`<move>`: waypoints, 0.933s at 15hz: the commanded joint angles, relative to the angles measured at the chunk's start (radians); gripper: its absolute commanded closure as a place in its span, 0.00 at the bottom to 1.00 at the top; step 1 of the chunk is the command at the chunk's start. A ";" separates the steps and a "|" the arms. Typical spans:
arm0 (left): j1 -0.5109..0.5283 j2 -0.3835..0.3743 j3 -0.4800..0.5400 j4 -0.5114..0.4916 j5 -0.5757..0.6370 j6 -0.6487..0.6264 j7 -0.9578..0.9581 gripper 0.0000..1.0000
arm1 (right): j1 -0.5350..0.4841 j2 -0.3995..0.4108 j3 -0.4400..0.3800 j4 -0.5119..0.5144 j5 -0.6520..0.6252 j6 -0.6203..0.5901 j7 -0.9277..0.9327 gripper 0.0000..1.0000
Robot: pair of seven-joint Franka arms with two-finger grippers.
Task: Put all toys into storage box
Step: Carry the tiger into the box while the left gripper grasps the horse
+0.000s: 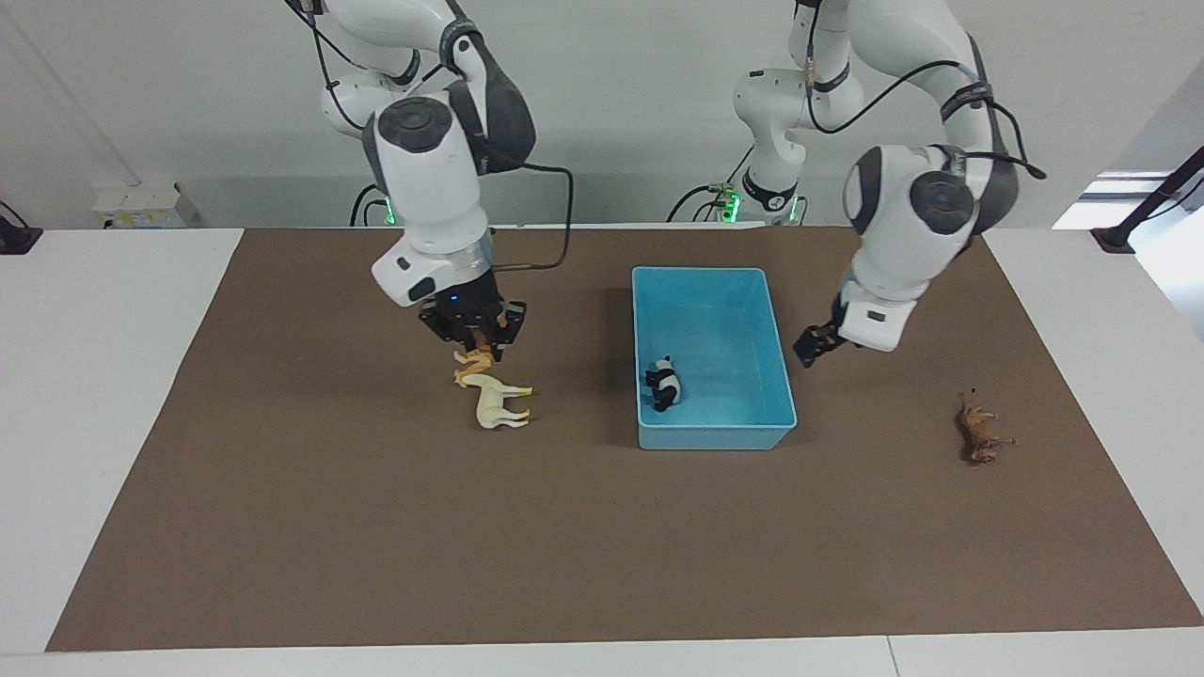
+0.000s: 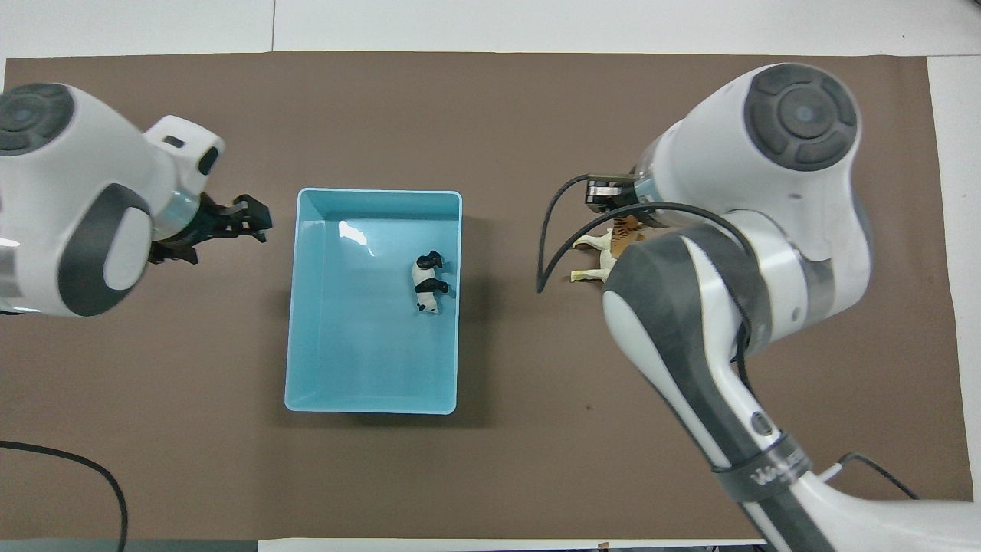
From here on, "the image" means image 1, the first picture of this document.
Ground orange striped tiger toy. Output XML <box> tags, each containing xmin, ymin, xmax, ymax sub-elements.
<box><xmin>452</xmin><ymin>331</ymin><xmax>499</xmax><ymax>387</ymax></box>

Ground cream white horse toy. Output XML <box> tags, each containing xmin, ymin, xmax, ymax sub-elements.
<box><xmin>467</xmin><ymin>371</ymin><xmax>535</xmax><ymax>432</ymax></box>

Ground black and white panda toy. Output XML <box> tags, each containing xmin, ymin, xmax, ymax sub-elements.
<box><xmin>642</xmin><ymin>354</ymin><xmax>685</xmax><ymax>414</ymax></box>

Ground brown lion toy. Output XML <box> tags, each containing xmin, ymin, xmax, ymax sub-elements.
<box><xmin>956</xmin><ymin>388</ymin><xmax>1019</xmax><ymax>465</ymax></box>

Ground light blue storage box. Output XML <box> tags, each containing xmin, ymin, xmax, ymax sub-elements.
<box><xmin>631</xmin><ymin>266</ymin><xmax>799</xmax><ymax>452</ymax></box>

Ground white box with yellow label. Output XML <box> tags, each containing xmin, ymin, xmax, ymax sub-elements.
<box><xmin>92</xmin><ymin>181</ymin><xmax>199</xmax><ymax>229</ymax></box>

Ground brown table mat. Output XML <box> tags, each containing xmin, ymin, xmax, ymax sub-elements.
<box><xmin>47</xmin><ymin>226</ymin><xmax>1204</xmax><ymax>653</ymax></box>

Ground black table clamp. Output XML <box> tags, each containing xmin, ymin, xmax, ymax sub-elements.
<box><xmin>0</xmin><ymin>200</ymin><xmax>44</xmax><ymax>257</ymax></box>

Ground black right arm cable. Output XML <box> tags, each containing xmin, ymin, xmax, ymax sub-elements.
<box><xmin>487</xmin><ymin>162</ymin><xmax>575</xmax><ymax>276</ymax></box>

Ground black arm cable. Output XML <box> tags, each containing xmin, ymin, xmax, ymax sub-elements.
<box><xmin>487</xmin><ymin>162</ymin><xmax>575</xmax><ymax>276</ymax></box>
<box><xmin>804</xmin><ymin>0</ymin><xmax>1048</xmax><ymax>181</ymax></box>

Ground black right base cables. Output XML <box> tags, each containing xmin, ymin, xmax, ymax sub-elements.
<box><xmin>349</xmin><ymin>181</ymin><xmax>394</xmax><ymax>228</ymax></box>

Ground black base cables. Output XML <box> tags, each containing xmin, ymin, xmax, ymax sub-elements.
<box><xmin>349</xmin><ymin>181</ymin><xmax>394</xmax><ymax>228</ymax></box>
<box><xmin>666</xmin><ymin>141</ymin><xmax>756</xmax><ymax>225</ymax></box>

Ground black left base cables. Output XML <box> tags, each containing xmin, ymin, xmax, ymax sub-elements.
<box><xmin>666</xmin><ymin>141</ymin><xmax>756</xmax><ymax>225</ymax></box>

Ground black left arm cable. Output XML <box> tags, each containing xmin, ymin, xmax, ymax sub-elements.
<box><xmin>804</xmin><ymin>0</ymin><xmax>1048</xmax><ymax>181</ymax></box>

